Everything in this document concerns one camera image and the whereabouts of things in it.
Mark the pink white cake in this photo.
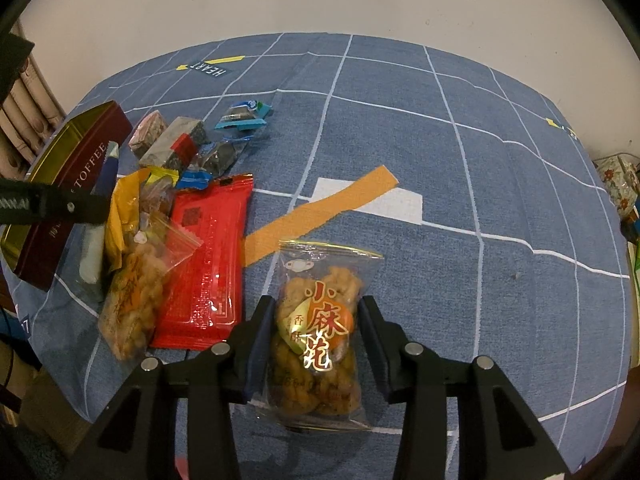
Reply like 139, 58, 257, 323
128, 110, 168, 159

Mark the blue dark candy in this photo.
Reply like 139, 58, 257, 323
175, 136, 250, 191

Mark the floral fabric item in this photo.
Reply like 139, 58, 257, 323
594, 155, 639, 221

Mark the yellow snack packet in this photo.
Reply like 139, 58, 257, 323
104, 166, 178, 272

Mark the red snack packet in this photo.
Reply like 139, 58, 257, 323
150, 174, 254, 351

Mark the blue grid tablecloth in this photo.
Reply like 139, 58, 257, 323
2, 32, 633, 480

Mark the dark blue snack packet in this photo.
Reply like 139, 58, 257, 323
79, 141, 119, 286

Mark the grey cake block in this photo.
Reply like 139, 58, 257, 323
139, 116, 208, 174

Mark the light blue candy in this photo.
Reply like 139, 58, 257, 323
215, 100, 272, 131

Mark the red gold toffee tin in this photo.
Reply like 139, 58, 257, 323
1, 101, 132, 290

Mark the clear fried twist snack bag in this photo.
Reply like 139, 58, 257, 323
265, 240, 384, 431

